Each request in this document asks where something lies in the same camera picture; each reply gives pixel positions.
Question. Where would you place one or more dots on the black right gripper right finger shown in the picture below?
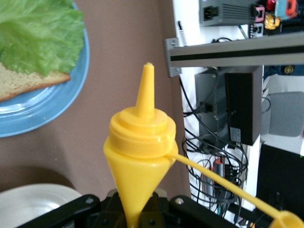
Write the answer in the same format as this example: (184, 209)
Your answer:
(185, 211)

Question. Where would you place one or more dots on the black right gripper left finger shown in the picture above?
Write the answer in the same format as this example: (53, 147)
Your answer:
(71, 211)

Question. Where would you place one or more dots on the yellow mustard squeeze bottle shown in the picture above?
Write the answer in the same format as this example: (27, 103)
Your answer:
(140, 142)

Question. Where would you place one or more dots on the brown bread slice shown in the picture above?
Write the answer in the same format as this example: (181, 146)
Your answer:
(23, 83)

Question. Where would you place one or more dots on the green lettuce leaf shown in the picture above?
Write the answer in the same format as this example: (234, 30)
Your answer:
(40, 35)

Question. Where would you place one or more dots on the beige plate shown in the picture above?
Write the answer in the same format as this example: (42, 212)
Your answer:
(35, 204)

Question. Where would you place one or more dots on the blue plate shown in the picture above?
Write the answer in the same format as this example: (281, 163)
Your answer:
(47, 109)

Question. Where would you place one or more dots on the red black connector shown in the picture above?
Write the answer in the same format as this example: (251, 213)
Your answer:
(217, 167)

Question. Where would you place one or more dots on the black cabinet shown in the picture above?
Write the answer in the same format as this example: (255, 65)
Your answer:
(280, 178)

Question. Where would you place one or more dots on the black box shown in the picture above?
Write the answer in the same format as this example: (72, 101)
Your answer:
(242, 107)

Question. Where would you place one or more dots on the grey metal box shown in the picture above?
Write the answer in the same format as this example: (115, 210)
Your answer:
(209, 83)

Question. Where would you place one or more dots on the grey chair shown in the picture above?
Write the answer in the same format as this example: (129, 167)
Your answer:
(287, 114)

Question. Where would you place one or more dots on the white slotted panel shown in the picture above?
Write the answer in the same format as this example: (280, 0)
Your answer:
(191, 23)

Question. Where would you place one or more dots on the grey power supply box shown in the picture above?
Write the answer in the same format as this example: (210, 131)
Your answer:
(228, 12)

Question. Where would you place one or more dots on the multicolour connector cluster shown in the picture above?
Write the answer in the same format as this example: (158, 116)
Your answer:
(270, 21)

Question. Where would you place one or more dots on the aluminium frame profile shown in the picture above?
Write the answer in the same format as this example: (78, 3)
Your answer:
(237, 50)

